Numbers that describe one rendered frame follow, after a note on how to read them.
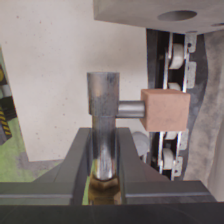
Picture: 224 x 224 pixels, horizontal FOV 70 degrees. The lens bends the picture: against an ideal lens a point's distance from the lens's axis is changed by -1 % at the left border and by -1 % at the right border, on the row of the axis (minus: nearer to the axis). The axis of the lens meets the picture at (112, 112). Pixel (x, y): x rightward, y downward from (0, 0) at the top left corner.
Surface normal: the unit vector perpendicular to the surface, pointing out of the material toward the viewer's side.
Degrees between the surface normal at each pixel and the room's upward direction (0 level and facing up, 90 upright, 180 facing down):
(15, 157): 0
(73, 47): 0
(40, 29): 0
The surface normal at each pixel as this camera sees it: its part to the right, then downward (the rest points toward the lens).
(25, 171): 0.02, 0.26
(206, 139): -0.74, 0.20
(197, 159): -0.36, 0.27
